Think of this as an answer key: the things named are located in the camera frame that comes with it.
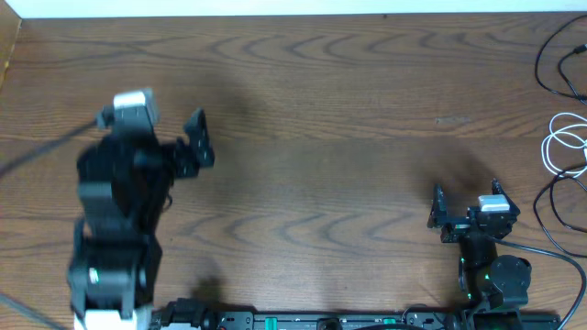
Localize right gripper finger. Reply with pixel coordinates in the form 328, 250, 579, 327
427, 184, 448, 228
492, 178, 520, 215

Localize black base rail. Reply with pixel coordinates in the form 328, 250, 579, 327
148, 298, 560, 330

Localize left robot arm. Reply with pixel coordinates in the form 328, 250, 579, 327
67, 105, 215, 329

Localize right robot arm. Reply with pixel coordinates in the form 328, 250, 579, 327
427, 180, 532, 330

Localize white USB cable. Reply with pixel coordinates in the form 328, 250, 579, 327
540, 112, 587, 180

